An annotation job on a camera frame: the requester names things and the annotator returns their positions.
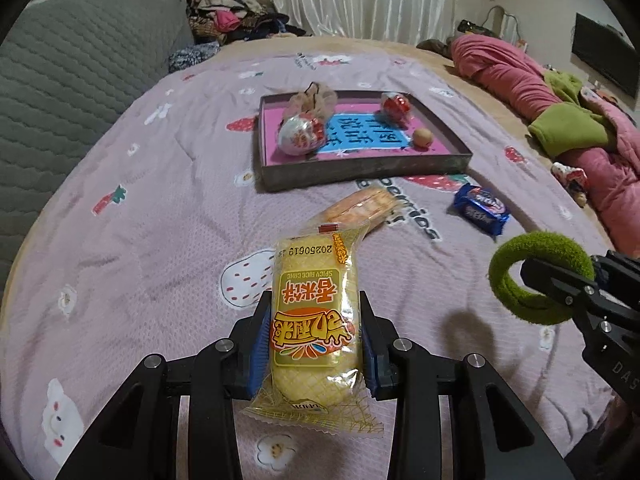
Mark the orange cracker packet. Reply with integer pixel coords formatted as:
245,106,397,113
306,185,402,231

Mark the pile of clothes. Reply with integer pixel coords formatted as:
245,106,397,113
186,0,308,46

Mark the pink quilt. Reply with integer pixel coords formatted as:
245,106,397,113
450,34,639,257

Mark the blue cookie packet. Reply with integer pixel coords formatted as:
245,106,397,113
454,183,511,237

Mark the small red white egg toy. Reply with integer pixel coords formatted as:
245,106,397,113
381,92,411,125

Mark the black television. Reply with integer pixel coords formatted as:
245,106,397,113
572,13,639,98

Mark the tan walnut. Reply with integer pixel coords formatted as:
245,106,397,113
411,127,434,151

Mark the purple strawberry bed sheet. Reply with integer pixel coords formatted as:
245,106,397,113
1,54,611,479

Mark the grey quilted headboard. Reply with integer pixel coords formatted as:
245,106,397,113
1,0,193,278

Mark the dark floral cloth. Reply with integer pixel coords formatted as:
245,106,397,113
168,41,220,73

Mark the green fleece blanket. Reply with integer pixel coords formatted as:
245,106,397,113
528,70,616,159

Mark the yellow packaged cake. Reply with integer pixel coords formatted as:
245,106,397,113
245,223,384,436

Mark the green fuzzy hair scrunchie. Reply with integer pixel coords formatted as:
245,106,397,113
488,231,596,325

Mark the shallow box tray pink base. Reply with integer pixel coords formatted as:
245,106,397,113
255,90,472,192

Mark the red white egg toy packet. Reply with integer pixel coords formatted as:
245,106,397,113
278,113,326,156

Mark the beige mesh scrunchie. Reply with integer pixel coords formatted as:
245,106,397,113
282,81,337,124

